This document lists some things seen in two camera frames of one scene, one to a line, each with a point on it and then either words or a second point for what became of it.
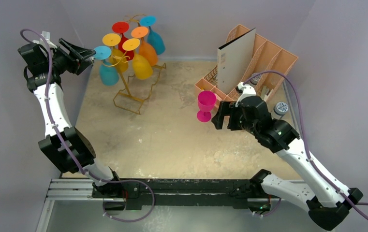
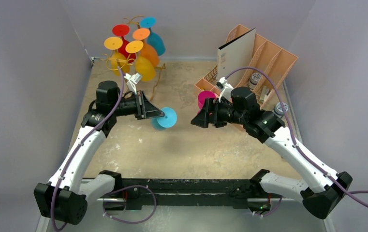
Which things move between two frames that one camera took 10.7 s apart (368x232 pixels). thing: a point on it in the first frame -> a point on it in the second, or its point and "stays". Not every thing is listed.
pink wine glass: x=206 y=100 stays
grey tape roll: x=281 y=108 stays
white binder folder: x=233 y=58 stays
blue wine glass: x=108 y=74 -> x=168 y=121
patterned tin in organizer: x=255 y=80 stays
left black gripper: x=75 y=66 -> x=144 y=108
